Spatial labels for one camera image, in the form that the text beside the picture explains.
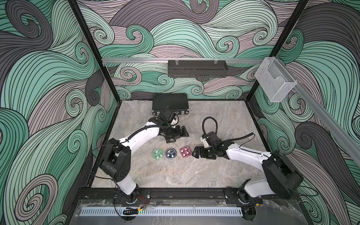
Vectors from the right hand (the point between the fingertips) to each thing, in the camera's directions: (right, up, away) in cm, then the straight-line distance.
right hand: (196, 155), depth 86 cm
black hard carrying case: (-13, +36, +29) cm, 48 cm away
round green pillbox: (-25, 0, +3) cm, 25 cm away
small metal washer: (0, +30, +29) cm, 42 cm away
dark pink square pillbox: (-7, +2, +4) cm, 8 cm away
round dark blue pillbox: (-17, +1, +2) cm, 17 cm away
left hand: (-9, +13, -4) cm, 16 cm away
